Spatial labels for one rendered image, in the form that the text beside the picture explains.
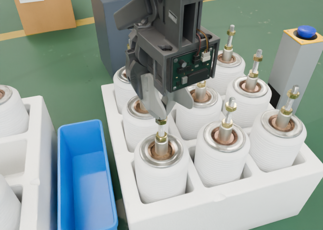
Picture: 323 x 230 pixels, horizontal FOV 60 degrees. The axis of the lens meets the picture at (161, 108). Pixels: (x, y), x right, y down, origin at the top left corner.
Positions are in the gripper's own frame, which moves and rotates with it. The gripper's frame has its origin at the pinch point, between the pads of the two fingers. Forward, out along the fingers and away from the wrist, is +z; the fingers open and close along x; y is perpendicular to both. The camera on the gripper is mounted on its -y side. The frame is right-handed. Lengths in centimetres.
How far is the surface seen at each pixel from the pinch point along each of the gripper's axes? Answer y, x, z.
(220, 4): -92, 93, 35
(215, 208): 10.1, 6.0, 19.7
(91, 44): -85, 13, 35
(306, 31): -7.4, 43.1, 1.5
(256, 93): -2.4, 25.2, 9.1
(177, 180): 5.4, 0.4, 12.6
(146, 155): 0.5, -2.9, 9.2
